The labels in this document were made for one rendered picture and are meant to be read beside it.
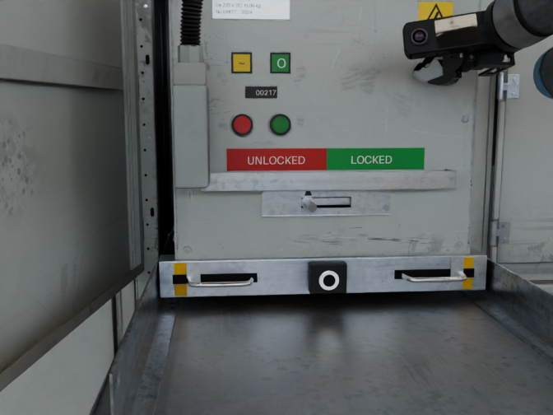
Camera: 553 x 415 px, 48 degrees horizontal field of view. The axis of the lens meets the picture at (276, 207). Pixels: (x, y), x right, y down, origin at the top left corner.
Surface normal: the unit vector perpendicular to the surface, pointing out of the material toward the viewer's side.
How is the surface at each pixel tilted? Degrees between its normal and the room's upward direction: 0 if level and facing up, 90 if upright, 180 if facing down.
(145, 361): 0
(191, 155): 90
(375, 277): 90
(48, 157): 90
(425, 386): 0
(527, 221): 90
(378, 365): 0
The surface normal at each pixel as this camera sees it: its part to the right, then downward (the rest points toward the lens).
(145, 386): 0.00, -0.99
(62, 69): 1.00, 0.01
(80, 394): 0.08, 0.15
